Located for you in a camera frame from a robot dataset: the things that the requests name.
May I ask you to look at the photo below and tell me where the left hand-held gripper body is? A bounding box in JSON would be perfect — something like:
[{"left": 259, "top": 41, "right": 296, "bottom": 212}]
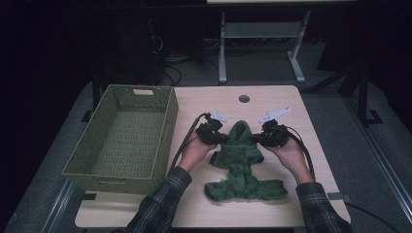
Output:
[{"left": 195, "top": 111, "right": 227, "bottom": 146}]

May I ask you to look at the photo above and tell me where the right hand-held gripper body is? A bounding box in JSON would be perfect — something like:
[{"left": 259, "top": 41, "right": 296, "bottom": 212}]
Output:
[{"left": 257, "top": 107, "right": 292, "bottom": 149}]

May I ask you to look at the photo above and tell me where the green plush pet hoodie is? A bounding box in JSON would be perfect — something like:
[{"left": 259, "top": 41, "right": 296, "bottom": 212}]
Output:
[{"left": 203, "top": 119, "right": 289, "bottom": 202}]

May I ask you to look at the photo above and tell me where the green woven basket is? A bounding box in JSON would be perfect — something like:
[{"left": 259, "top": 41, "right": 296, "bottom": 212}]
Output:
[{"left": 61, "top": 84, "right": 180, "bottom": 196}]

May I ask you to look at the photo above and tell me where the person's left hand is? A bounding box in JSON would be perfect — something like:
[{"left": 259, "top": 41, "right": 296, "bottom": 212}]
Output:
[{"left": 177, "top": 137, "right": 218, "bottom": 173}]

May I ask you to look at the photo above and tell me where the person's right hand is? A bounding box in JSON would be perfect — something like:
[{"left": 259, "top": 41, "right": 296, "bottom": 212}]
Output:
[{"left": 261, "top": 137, "right": 314, "bottom": 183}]

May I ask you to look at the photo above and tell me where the black metal stand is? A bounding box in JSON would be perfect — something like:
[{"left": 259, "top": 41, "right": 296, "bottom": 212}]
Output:
[{"left": 304, "top": 61, "right": 385, "bottom": 127}]

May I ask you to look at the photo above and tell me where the grey metal-legged desk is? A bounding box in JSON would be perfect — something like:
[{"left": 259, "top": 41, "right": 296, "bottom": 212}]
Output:
[{"left": 206, "top": 0, "right": 359, "bottom": 84}]

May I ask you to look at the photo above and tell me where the dark cabinet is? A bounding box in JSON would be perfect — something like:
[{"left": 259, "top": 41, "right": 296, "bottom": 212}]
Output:
[{"left": 96, "top": 13, "right": 163, "bottom": 86}]

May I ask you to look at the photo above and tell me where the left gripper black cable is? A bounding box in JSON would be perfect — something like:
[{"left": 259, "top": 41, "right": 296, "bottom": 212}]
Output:
[{"left": 168, "top": 112, "right": 212, "bottom": 174}]

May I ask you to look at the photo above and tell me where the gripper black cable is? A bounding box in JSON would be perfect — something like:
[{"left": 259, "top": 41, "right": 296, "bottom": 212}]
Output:
[
  {"left": 275, "top": 125, "right": 316, "bottom": 179},
  {"left": 168, "top": 112, "right": 212, "bottom": 174}
]

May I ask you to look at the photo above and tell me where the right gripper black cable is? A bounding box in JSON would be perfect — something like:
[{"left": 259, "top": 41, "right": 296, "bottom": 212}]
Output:
[{"left": 275, "top": 125, "right": 316, "bottom": 179}]

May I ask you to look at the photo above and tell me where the tangle of floor cables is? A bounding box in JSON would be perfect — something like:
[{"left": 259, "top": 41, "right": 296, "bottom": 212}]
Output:
[{"left": 149, "top": 35, "right": 222, "bottom": 86}]

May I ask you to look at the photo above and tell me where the aluminium floor rail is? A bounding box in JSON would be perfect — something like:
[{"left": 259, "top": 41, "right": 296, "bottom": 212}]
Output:
[
  {"left": 343, "top": 96, "right": 412, "bottom": 215},
  {"left": 40, "top": 179, "right": 77, "bottom": 233}
]

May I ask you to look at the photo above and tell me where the black floor cable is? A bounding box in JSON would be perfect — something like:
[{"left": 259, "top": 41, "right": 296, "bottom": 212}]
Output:
[{"left": 343, "top": 202, "right": 402, "bottom": 233}]

